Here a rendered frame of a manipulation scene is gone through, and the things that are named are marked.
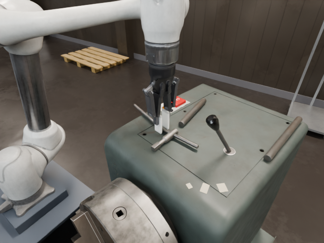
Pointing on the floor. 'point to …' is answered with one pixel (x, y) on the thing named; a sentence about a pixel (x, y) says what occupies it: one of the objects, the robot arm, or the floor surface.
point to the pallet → (95, 59)
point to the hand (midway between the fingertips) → (161, 121)
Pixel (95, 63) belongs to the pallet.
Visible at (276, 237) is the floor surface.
